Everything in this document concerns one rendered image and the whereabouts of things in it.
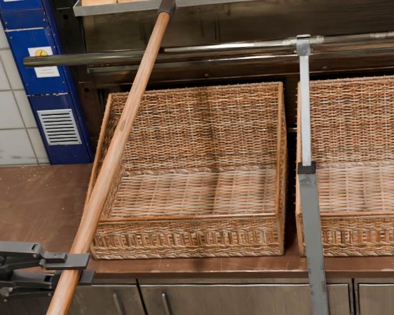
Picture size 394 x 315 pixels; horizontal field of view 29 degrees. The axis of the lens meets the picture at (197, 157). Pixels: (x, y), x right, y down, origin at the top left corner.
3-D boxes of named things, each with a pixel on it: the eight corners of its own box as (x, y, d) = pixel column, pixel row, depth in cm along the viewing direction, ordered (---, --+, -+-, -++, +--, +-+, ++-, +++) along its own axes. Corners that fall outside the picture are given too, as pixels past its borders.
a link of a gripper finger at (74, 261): (50, 257, 126) (49, 254, 126) (90, 256, 125) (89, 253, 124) (45, 270, 124) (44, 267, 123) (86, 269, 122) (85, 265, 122)
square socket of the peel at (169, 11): (172, 22, 197) (169, 10, 195) (158, 23, 198) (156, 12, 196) (177, 6, 204) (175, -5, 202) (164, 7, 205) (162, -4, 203)
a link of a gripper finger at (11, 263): (-6, 261, 129) (-10, 255, 129) (52, 252, 126) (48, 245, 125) (-15, 277, 126) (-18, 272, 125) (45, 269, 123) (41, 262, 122)
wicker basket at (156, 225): (125, 160, 256) (106, 90, 239) (292, 151, 244) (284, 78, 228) (90, 262, 217) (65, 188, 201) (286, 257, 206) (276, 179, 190)
